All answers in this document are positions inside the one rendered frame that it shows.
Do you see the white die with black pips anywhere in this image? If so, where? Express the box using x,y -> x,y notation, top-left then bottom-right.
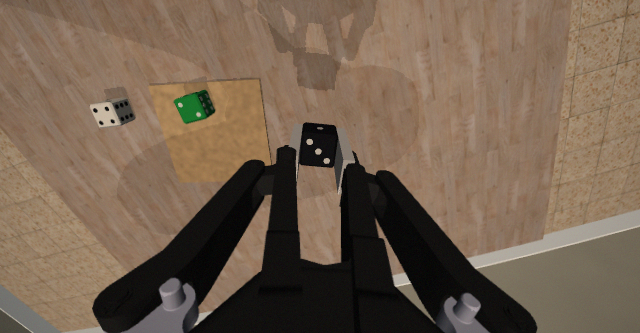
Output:
89,97 -> 135,128

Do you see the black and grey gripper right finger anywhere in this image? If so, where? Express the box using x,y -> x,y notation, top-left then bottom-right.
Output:
334,128 -> 537,333

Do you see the green die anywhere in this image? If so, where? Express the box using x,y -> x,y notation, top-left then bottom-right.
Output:
174,90 -> 215,124

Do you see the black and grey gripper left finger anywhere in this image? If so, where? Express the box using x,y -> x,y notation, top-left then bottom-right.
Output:
92,124 -> 305,333

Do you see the tan mat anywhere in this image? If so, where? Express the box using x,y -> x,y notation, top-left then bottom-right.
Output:
148,79 -> 272,183

